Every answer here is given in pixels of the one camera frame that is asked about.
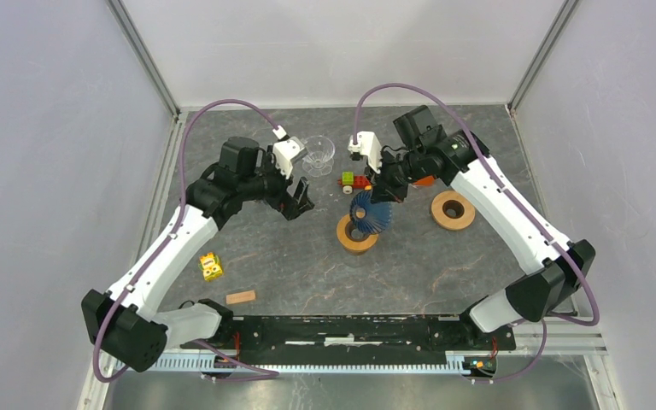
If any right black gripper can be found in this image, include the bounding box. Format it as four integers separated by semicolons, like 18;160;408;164
364;148;425;204

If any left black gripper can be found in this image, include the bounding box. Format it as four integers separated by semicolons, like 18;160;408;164
239;146;314;220

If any blue plastic dripper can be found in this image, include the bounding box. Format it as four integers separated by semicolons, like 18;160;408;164
348;190;392;235

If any wooden ring stand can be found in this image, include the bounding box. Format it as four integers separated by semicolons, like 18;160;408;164
336;214;378;255
430;190;476;231

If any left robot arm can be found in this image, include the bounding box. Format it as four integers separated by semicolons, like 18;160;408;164
81;137;314;372

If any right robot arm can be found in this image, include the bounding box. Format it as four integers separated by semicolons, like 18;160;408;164
348;106;596;349

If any orange coffee filter box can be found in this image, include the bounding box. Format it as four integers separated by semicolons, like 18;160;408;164
411;175;436;188

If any clear plastic dripper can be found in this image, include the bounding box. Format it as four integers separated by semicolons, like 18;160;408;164
302;135;335;178

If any toy brick car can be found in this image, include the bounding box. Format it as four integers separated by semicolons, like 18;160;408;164
337;172;372;195

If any small wooden block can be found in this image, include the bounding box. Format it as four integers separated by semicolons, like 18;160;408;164
225;290;257;305

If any yellow juice carton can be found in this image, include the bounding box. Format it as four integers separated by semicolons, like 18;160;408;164
198;252;224;282

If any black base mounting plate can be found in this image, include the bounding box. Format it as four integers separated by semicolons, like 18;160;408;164
209;314;517;366

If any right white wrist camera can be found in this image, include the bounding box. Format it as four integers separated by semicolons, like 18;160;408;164
348;132;382;174

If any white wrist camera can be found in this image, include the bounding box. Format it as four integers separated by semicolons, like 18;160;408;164
272;137;308;179
348;132;382;174

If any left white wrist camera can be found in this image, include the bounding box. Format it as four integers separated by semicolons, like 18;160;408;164
272;137;308;179

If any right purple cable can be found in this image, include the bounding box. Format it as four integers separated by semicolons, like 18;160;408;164
351;83;600;386

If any purple cable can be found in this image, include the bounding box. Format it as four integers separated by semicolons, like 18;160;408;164
351;83;600;386
91;99;290;384

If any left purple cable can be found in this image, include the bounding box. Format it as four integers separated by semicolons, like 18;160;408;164
91;99;290;384

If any white slotted cable duct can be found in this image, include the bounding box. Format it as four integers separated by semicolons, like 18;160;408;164
150;349;496;376

